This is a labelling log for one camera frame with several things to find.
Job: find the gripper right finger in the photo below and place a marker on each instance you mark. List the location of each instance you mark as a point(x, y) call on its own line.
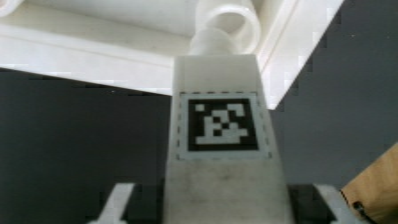
point(332, 197)

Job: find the white square table top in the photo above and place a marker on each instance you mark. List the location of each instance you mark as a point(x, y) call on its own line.
point(105, 41)

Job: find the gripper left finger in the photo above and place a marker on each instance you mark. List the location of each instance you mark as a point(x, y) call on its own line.
point(114, 208)

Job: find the white table leg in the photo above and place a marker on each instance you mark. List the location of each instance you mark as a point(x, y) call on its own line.
point(224, 179)

